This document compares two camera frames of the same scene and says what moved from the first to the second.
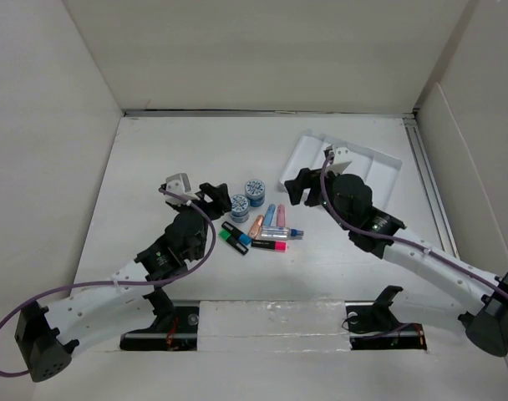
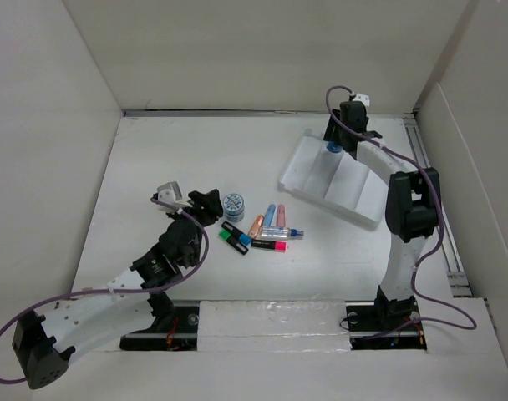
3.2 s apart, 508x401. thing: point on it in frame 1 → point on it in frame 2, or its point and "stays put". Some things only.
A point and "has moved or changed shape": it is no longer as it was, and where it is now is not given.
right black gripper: [296, 187] → [332, 131]
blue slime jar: [255, 190] has moved or changed shape
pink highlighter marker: [270, 245] stays put
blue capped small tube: [269, 215] stays put
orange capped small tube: [256, 226] stays put
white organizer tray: [380, 173] stays put
